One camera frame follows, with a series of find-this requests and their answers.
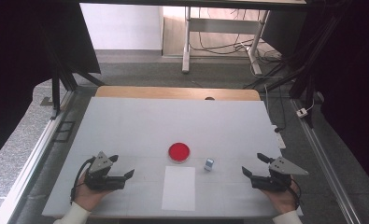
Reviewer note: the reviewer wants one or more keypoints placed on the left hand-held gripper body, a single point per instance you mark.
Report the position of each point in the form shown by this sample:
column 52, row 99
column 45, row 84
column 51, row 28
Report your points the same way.
column 99, row 165

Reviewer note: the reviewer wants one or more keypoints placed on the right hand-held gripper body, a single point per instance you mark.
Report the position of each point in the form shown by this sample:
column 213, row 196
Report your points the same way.
column 283, row 168

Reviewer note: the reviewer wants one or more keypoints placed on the small blue white stamp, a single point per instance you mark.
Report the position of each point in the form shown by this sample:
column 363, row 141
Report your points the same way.
column 209, row 164

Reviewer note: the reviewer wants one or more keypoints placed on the white paper sheet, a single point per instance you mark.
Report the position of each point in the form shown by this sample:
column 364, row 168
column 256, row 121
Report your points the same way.
column 179, row 189

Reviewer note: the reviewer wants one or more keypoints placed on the round red ink pad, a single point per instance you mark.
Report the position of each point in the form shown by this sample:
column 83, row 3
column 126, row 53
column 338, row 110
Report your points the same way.
column 179, row 152

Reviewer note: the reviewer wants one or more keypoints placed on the person's right hand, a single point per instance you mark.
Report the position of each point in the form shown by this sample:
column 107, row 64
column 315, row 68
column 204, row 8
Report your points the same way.
column 283, row 200

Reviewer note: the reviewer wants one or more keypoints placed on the person's left hand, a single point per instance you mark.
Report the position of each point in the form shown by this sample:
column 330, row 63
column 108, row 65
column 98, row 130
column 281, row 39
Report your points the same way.
column 87, row 196

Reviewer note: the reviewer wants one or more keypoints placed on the white power strip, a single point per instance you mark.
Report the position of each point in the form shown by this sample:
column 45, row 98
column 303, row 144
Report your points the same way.
column 280, row 138

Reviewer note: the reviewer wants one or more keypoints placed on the white plug adapter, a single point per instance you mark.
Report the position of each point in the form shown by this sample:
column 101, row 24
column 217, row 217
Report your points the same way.
column 301, row 112

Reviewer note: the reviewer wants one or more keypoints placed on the black metal stand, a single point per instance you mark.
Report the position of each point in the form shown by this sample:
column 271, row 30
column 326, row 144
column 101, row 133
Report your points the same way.
column 56, row 90
column 300, row 81

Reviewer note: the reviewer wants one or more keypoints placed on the black curtain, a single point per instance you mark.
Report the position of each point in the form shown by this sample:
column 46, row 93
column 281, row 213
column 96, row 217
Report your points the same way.
column 17, row 62
column 353, row 77

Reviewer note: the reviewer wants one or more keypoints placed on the aluminium floor rail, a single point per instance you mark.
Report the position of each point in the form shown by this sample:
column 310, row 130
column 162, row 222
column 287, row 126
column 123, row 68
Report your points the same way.
column 325, row 158
column 32, row 161

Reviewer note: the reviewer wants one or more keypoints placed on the white metal desk frame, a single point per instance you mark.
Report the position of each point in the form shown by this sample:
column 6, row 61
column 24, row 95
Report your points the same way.
column 222, row 25

